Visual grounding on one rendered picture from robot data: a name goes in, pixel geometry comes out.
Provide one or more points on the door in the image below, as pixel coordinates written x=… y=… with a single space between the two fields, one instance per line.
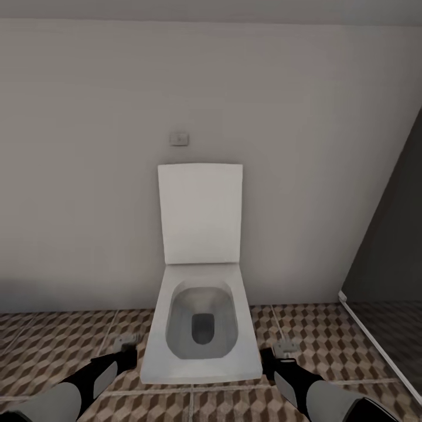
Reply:
x=384 y=284

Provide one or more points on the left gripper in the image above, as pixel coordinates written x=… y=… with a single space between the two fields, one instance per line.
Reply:
x=128 y=360

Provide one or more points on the hook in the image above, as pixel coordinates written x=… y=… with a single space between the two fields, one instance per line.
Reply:
x=179 y=138

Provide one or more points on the shower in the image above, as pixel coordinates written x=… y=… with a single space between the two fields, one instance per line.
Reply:
x=390 y=362

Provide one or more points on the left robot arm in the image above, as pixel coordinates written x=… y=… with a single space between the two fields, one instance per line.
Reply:
x=68 y=400

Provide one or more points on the toilet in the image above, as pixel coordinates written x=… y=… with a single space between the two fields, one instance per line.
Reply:
x=202 y=331

